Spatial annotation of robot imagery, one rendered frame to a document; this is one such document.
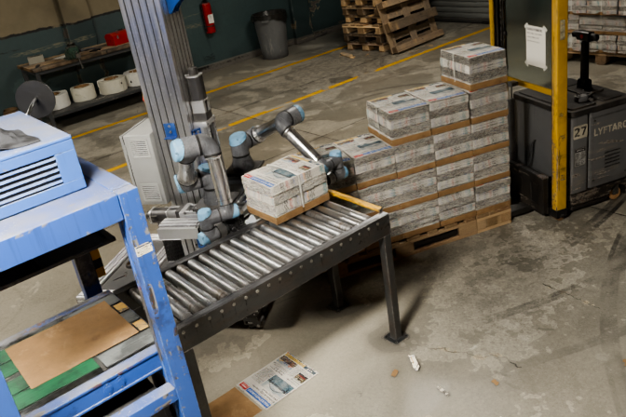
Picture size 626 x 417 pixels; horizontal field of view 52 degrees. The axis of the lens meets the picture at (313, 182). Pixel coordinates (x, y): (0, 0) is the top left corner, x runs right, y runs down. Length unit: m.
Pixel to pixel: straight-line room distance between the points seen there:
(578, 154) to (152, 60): 2.96
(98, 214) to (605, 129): 3.69
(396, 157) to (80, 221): 2.49
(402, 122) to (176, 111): 1.43
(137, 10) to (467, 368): 2.65
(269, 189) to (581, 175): 2.48
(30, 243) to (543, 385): 2.49
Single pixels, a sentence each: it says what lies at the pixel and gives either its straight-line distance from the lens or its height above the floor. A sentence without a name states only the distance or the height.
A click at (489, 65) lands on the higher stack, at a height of 1.21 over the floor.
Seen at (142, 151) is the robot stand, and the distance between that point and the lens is 4.08.
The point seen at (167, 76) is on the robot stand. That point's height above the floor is 1.56.
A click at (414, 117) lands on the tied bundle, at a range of 4.26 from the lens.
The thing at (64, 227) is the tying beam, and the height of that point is 1.51.
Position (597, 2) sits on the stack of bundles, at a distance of 8.69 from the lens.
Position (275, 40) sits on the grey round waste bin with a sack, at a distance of 11.10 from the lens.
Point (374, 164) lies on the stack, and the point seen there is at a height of 0.75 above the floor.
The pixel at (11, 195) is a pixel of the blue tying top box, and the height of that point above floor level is 1.62.
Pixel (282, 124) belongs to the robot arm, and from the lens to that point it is 3.92.
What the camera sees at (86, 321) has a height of 0.80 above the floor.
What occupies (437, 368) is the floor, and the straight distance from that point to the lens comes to 3.66.
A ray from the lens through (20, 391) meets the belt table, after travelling 2.88.
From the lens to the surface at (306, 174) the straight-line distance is 3.53.
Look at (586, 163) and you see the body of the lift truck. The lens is 5.01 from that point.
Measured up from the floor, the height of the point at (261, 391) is 0.01.
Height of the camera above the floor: 2.36
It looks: 23 degrees down
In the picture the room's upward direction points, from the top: 9 degrees counter-clockwise
